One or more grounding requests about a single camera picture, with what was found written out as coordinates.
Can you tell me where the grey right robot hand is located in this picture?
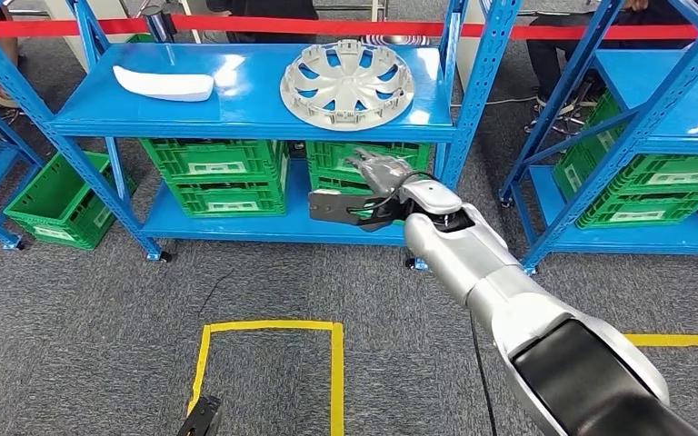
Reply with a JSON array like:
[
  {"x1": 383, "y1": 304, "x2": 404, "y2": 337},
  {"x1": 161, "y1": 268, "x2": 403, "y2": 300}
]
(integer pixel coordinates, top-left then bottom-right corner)
[{"x1": 345, "y1": 148, "x2": 416, "y2": 199}]

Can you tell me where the green plastic crate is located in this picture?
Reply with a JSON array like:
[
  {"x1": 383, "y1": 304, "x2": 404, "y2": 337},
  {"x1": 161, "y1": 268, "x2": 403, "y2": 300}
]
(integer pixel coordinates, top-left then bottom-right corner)
[
  {"x1": 165, "y1": 153, "x2": 290, "y2": 219},
  {"x1": 305, "y1": 141, "x2": 434, "y2": 182},
  {"x1": 4, "y1": 151, "x2": 137, "y2": 251},
  {"x1": 139, "y1": 138, "x2": 290, "y2": 184},
  {"x1": 583, "y1": 90, "x2": 698, "y2": 203},
  {"x1": 552, "y1": 144, "x2": 698, "y2": 231},
  {"x1": 309, "y1": 171, "x2": 411, "y2": 227}
]

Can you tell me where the red barrier belt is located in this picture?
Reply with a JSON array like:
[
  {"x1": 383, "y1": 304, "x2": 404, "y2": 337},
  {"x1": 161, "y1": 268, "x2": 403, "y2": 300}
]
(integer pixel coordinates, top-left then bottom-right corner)
[{"x1": 0, "y1": 15, "x2": 698, "y2": 42}]

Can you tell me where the chrome black stanchion post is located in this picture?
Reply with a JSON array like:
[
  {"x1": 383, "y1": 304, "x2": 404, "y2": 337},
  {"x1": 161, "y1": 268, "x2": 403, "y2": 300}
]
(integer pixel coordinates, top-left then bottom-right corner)
[{"x1": 139, "y1": 5, "x2": 175, "y2": 45}]

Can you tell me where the thin black floor thread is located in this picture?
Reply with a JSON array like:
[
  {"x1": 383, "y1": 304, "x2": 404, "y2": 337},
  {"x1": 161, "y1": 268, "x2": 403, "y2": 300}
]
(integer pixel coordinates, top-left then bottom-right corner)
[{"x1": 196, "y1": 269, "x2": 237, "y2": 317}]

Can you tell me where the blue metal shelf rack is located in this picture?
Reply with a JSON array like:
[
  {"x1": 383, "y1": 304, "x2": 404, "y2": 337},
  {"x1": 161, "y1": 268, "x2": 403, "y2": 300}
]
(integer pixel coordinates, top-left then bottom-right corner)
[
  {"x1": 499, "y1": 0, "x2": 698, "y2": 275},
  {"x1": 0, "y1": 84, "x2": 46, "y2": 251},
  {"x1": 0, "y1": 0, "x2": 524, "y2": 272}
]

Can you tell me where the black hanging arm cable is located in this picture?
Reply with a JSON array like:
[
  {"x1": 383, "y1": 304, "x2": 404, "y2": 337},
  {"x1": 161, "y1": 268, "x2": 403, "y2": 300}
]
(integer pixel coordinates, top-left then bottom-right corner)
[{"x1": 468, "y1": 310, "x2": 500, "y2": 436}]

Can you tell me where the round ribbed chrome base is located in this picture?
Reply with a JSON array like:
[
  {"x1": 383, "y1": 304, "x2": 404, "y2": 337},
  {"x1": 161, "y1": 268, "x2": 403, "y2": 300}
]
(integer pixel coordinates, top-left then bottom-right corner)
[{"x1": 361, "y1": 34, "x2": 432, "y2": 47}]

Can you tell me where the silver plastic wheel hubcap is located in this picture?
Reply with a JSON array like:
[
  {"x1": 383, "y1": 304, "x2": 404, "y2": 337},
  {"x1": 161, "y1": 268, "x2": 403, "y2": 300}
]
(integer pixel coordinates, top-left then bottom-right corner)
[{"x1": 279, "y1": 38, "x2": 416, "y2": 133}]

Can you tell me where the white curved plastic part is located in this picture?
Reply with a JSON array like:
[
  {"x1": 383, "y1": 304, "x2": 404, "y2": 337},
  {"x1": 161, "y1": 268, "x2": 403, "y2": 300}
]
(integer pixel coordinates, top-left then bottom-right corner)
[{"x1": 112, "y1": 64, "x2": 215, "y2": 103}]

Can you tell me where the white floor cable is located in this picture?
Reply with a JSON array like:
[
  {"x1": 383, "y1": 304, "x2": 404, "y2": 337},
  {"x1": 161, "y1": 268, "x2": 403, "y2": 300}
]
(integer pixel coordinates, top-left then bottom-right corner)
[{"x1": 451, "y1": 94, "x2": 540, "y2": 110}]

